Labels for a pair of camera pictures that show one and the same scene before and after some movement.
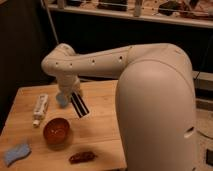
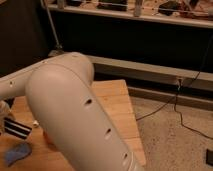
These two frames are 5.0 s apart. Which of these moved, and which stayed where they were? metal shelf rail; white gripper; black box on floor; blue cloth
Moved: white gripper
Stayed: metal shelf rail; blue cloth; black box on floor
